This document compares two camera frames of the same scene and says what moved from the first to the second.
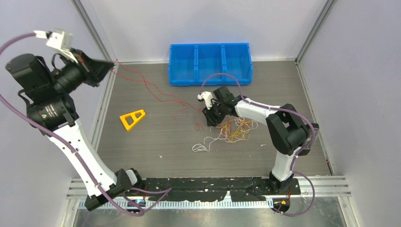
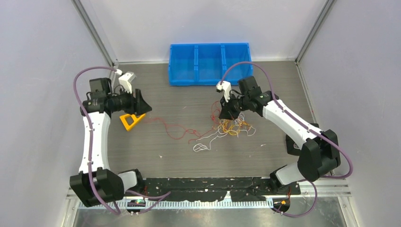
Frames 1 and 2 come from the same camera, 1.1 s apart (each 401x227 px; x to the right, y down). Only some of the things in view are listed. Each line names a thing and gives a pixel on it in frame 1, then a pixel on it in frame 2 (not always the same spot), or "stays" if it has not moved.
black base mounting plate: [239, 188] stays
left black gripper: [93, 70] → [137, 103]
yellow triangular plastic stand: [134, 117] stays
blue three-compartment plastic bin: [208, 63] stays
